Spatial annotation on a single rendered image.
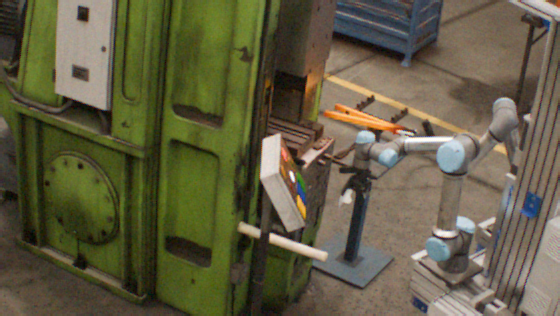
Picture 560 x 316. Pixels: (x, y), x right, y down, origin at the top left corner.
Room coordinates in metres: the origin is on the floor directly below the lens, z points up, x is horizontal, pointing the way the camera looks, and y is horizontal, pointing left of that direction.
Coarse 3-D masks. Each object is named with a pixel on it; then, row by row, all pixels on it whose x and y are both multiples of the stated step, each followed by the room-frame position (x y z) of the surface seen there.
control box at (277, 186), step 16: (272, 144) 3.37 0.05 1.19; (272, 160) 3.23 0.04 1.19; (288, 160) 3.37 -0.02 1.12; (272, 176) 3.11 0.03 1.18; (288, 176) 3.24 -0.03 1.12; (272, 192) 3.11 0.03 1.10; (288, 192) 3.12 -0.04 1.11; (288, 208) 3.12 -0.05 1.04; (288, 224) 3.12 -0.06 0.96; (304, 224) 3.12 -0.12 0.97
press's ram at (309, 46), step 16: (288, 0) 3.74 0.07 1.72; (304, 0) 3.71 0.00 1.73; (320, 0) 3.77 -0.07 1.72; (336, 0) 3.96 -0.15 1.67; (288, 16) 3.74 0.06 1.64; (304, 16) 3.71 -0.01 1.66; (320, 16) 3.80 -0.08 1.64; (288, 32) 3.73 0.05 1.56; (304, 32) 3.70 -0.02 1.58; (320, 32) 3.82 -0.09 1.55; (288, 48) 3.73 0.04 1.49; (304, 48) 3.70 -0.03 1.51; (320, 48) 3.85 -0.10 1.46; (288, 64) 3.73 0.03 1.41; (304, 64) 3.70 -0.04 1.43; (320, 64) 3.88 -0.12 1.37
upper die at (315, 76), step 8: (280, 72) 3.79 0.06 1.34; (312, 72) 3.79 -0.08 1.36; (320, 72) 3.89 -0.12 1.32; (280, 80) 3.79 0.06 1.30; (288, 80) 3.78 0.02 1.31; (296, 80) 3.76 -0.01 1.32; (304, 80) 3.75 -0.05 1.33; (312, 80) 3.80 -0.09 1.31; (320, 80) 3.91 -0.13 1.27; (296, 88) 3.76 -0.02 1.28; (304, 88) 3.74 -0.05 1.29
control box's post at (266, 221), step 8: (264, 208) 3.28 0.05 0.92; (264, 216) 3.27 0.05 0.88; (272, 216) 3.29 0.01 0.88; (264, 224) 3.27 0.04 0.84; (264, 232) 3.27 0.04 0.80; (264, 240) 3.27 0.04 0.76; (264, 248) 3.27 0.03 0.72; (264, 256) 3.27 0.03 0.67; (256, 264) 3.28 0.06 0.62; (264, 264) 3.28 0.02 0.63; (256, 272) 3.28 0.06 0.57; (264, 272) 3.29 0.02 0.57; (256, 280) 3.28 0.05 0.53; (256, 288) 3.28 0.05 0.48; (256, 296) 3.27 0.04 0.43; (256, 304) 3.27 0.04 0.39; (256, 312) 3.27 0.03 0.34
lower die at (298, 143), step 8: (272, 120) 3.98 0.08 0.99; (280, 120) 3.99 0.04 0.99; (272, 128) 3.90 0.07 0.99; (280, 128) 3.89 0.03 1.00; (296, 128) 3.92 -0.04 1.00; (304, 128) 3.94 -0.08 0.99; (288, 136) 3.84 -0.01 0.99; (296, 136) 3.85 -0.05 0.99; (304, 136) 3.84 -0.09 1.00; (312, 136) 3.90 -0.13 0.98; (288, 144) 3.78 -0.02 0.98; (296, 144) 3.79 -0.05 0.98; (304, 144) 3.81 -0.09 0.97; (312, 144) 3.91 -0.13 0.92; (296, 152) 3.74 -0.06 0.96; (304, 152) 3.83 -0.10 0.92
